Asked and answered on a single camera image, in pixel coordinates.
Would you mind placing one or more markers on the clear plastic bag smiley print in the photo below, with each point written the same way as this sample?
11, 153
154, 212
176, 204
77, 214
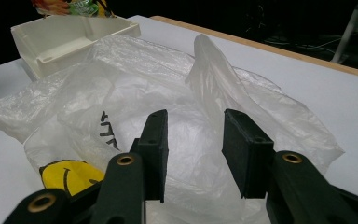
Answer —
136, 77

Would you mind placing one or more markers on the grey metal frame stand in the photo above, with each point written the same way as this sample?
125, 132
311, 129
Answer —
349, 28

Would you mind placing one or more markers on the colourful snack packet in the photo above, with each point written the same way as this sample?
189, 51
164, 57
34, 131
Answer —
74, 7

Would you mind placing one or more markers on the white plastic tray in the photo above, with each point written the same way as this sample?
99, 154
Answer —
59, 37

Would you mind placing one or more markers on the white table sheet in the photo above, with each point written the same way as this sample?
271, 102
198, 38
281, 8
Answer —
323, 93

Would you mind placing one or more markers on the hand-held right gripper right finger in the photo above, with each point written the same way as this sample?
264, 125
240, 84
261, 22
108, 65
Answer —
245, 155

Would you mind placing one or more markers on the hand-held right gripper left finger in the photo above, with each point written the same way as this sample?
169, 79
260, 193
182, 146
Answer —
155, 155

